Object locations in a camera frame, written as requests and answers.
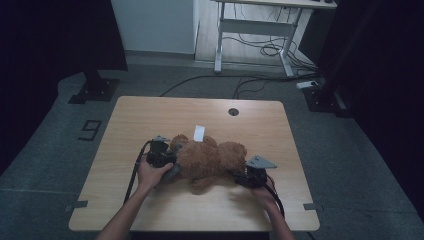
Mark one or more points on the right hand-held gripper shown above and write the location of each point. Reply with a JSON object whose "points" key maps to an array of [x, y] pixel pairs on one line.
{"points": [[256, 175]]}

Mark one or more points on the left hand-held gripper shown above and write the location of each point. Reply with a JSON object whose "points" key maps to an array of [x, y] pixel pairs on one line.
{"points": [[158, 153]]}

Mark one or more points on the grey fuzzy cloth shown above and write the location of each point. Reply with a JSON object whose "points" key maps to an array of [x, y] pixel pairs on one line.
{"points": [[173, 173]]}

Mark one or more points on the brown teddy bear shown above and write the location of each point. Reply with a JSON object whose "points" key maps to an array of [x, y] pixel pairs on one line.
{"points": [[206, 160]]}

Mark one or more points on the person's right hand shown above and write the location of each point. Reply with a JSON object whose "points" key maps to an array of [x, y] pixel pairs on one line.
{"points": [[265, 196]]}

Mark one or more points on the person's left hand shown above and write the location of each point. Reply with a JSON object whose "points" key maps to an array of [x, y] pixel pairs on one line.
{"points": [[150, 176]]}

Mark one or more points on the grey tape strip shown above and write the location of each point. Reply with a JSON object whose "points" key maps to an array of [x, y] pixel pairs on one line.
{"points": [[78, 205], [313, 206]]}

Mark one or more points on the black stand base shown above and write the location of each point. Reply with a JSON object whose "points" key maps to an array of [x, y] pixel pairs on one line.
{"points": [[95, 90], [325, 100]]}

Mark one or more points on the white power strip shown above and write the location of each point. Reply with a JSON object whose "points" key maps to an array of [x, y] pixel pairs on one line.
{"points": [[307, 84]]}

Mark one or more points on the black curtain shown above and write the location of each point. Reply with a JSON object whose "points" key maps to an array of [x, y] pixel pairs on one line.
{"points": [[383, 66], [43, 50]]}

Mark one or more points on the white metal desk frame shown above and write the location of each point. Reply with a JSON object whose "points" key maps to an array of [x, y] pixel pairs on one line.
{"points": [[256, 26]]}

